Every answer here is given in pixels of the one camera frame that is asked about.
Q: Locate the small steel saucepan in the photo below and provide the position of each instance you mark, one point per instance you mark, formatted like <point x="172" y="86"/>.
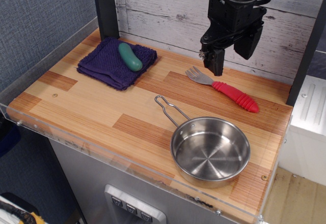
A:
<point x="209" y="152"/>

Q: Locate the red handled metal fork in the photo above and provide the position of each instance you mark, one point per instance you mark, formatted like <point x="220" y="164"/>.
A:
<point x="239" y="97"/>

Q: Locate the purple folded cloth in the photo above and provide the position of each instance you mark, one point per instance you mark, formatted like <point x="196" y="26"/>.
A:
<point x="106" y="65"/>

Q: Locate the dark vertical post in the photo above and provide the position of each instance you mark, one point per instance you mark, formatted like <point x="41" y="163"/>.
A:
<point x="107" y="18"/>
<point x="307" y="56"/>

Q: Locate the white ribbed box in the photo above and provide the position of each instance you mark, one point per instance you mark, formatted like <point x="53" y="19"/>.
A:
<point x="303" y="151"/>

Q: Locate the silver toy fridge cabinet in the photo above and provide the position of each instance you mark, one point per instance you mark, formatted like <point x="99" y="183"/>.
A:
<point x="112" y="189"/>

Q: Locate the clear acrylic table guard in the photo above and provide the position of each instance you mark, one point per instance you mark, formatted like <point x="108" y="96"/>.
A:
<point x="129" y="128"/>

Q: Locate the dark vertical post left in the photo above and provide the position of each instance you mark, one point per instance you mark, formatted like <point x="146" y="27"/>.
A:
<point x="107" y="18"/>

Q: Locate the green toy pickle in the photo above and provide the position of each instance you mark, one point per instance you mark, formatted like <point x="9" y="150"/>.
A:
<point x="132" y="62"/>

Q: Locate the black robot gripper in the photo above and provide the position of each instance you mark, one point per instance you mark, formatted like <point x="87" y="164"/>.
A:
<point x="232" y="22"/>

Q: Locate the dark vertical post right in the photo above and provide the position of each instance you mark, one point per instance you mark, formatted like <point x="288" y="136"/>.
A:
<point x="307" y="56"/>

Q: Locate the yellow object bottom left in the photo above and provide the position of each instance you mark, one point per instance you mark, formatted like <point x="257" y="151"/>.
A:
<point x="31" y="218"/>

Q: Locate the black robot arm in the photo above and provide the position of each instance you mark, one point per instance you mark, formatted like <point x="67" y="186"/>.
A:
<point x="236" y="23"/>

